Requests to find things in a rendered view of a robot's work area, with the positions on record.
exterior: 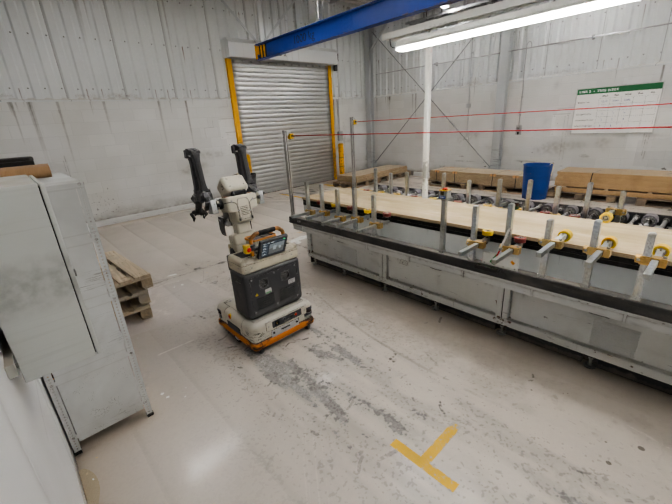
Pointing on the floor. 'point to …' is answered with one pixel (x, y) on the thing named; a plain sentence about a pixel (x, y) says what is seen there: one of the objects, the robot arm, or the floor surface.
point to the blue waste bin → (540, 173)
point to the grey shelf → (86, 275)
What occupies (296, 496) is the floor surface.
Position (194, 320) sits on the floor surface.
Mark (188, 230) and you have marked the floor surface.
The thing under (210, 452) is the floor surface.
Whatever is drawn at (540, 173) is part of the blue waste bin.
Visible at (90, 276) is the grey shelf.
